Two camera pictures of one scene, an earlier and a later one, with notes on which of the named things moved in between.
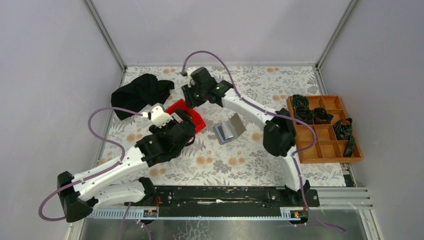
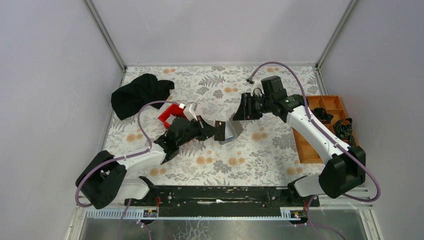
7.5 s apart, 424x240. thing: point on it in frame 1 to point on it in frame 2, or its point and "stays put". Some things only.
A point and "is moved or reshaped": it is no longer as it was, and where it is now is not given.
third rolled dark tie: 321,116 stays put
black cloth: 138,94 stays put
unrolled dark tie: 343,130 stays put
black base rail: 225,201 stays put
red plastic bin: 198,123 is moved or reshaped
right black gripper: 187,90 to 245,113
